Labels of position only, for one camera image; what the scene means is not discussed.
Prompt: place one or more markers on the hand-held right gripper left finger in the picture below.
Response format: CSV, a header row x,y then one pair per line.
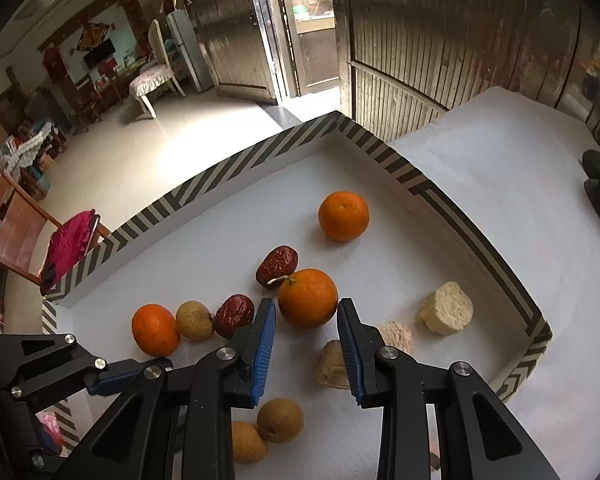
x,y
262,350

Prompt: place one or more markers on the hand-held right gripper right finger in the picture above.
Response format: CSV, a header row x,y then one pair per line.
x,y
350,355

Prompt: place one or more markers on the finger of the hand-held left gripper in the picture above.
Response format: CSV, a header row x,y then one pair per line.
x,y
115,377

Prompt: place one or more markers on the beige rice cake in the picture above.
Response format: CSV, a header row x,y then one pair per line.
x,y
332,366

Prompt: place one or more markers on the wrinkled red date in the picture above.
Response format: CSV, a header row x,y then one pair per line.
x,y
277,266
234,315

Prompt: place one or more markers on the pale sugarcane piece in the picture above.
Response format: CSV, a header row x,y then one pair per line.
x,y
445,307
397,335

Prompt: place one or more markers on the small orange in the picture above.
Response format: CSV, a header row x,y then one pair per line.
x,y
155,329

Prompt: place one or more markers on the orange with stem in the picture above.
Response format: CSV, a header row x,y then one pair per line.
x,y
307,298

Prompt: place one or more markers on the tan longan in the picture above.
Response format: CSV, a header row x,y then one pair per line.
x,y
195,320
247,442
279,420

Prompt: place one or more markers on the white tray with striped rim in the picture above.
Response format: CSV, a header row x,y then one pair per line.
x,y
405,260

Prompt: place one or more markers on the large orange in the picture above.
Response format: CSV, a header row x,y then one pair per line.
x,y
343,216

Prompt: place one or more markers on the red seat cushion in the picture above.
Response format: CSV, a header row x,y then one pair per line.
x,y
70,245

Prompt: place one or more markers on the wooden chair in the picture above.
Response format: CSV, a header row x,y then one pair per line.
x,y
15,230

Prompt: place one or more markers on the pile with lace cloth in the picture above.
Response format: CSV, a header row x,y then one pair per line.
x,y
27,152

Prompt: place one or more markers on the white chair with floral seat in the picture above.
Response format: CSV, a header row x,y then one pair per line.
x,y
152,77

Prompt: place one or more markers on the white refrigerator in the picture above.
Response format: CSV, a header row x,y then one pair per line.
x,y
187,50

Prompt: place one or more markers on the slatted metal door leaf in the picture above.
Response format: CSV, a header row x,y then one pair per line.
x,y
420,35
230,30

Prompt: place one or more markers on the black television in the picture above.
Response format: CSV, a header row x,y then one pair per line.
x,y
100,52

